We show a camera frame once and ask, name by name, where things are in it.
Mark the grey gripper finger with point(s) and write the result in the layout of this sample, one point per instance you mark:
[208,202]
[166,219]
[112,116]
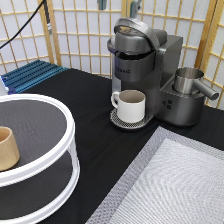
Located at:
[102,4]
[134,7]

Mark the grey coffee machine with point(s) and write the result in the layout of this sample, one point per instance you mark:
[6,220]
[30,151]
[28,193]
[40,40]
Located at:
[146,60]

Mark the wooden shoji screen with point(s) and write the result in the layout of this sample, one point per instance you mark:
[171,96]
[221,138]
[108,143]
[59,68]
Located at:
[73,33]

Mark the steel milk frother cup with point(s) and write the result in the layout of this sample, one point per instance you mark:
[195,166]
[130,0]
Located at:
[190,80]

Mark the white ceramic mug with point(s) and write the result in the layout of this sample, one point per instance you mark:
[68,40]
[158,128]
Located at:
[130,105]

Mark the blue ribbed tray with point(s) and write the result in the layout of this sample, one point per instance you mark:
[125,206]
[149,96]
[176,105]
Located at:
[27,76]

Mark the tan wooden cup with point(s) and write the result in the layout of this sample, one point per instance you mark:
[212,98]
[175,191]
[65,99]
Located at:
[9,153]

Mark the grey woven placemat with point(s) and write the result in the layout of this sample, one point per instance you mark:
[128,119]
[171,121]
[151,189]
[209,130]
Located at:
[173,180]

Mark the white two-tier round shelf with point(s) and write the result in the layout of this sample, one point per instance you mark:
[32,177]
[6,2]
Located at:
[48,169]

